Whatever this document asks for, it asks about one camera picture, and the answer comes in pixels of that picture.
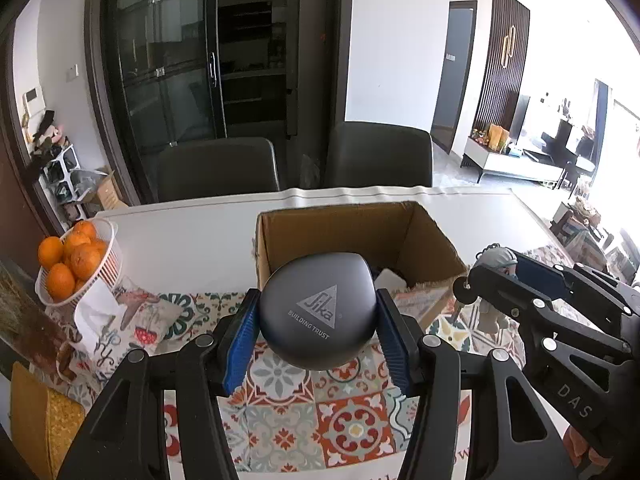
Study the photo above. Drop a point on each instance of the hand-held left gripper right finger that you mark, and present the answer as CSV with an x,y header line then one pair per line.
x,y
392,330

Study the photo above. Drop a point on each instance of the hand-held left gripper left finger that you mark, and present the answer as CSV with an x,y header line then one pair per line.
x,y
240,330

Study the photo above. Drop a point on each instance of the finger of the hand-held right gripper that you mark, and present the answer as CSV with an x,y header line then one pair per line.
x,y
505,292
542,274

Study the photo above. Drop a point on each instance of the small blue white figurine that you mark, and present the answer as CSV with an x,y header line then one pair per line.
x,y
500,257

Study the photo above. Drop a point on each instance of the white plug adapter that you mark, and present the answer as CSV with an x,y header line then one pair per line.
x,y
391,280

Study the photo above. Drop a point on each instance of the grey round case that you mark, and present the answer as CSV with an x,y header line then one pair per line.
x,y
315,310

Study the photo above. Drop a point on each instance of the brown cardboard box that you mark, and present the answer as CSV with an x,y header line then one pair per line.
x,y
340,232

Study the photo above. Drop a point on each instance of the person's right hand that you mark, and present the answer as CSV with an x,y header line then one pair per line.
x,y
580,450

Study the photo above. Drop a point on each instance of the floral tissue pouch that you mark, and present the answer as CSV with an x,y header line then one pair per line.
x,y
145,320

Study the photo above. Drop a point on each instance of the patterned tile-print tablecloth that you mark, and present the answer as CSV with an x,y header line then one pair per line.
x,y
300,425

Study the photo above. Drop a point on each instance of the white low console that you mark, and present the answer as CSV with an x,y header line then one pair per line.
x,y
505,162

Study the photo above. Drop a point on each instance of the dark piano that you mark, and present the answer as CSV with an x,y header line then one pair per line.
x,y
560,135

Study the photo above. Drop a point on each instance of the yellow bag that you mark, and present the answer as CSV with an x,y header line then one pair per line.
x,y
498,139

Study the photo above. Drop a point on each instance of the white plastic basket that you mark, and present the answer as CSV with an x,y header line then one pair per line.
x,y
107,270

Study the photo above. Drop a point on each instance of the black television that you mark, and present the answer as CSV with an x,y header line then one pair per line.
x,y
521,115

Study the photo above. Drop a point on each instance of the dark dining chair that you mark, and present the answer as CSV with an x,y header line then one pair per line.
x,y
215,170
380,155

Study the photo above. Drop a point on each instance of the pile of oranges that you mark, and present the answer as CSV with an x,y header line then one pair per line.
x,y
85,262

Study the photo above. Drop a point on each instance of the open floor carton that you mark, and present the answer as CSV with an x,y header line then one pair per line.
x,y
107,195

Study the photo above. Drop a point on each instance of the yellow woven cushion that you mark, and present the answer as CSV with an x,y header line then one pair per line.
x,y
45,425

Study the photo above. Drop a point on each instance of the dark door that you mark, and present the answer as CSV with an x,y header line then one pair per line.
x,y
455,75

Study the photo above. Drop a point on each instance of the white storage shelf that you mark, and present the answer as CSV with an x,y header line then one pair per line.
x,y
60,170

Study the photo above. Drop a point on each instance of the dark glass cabinet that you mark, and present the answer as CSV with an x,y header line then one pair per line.
x,y
165,60

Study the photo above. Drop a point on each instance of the wall light switch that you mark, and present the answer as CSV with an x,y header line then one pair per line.
x,y
74,71

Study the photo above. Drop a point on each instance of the white wall intercom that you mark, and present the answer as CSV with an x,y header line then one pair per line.
x,y
34,101

